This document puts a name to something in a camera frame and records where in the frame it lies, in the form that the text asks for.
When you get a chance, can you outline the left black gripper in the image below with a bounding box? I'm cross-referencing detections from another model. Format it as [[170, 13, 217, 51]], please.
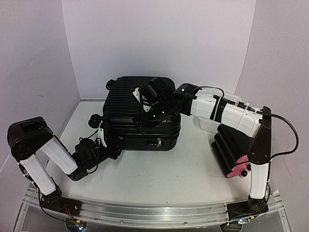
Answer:
[[85, 138, 126, 170]]

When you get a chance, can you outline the black ribbed hard-shell suitcase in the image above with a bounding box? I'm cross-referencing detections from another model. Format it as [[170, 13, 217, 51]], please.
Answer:
[[88, 76, 181, 151]]

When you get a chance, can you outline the silver zipper pull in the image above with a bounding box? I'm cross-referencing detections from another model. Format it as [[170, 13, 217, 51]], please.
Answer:
[[157, 138, 162, 147]]

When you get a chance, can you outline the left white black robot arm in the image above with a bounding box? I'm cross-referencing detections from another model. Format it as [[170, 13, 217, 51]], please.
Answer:
[[7, 116, 126, 211]]

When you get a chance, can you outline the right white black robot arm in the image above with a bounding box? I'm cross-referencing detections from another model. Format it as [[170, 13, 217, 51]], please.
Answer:
[[132, 79, 299, 220]]

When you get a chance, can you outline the white perforated plastic basket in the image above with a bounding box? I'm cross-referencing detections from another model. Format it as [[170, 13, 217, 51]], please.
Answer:
[[199, 90, 243, 132]]

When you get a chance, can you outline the black pouch with pink end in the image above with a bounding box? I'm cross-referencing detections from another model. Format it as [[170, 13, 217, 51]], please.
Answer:
[[215, 124, 253, 162]]

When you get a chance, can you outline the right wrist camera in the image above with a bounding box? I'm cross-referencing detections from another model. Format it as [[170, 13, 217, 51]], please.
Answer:
[[132, 87, 152, 112]]

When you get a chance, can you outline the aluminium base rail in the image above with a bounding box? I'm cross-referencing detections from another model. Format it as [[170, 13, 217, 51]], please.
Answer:
[[15, 184, 284, 231]]

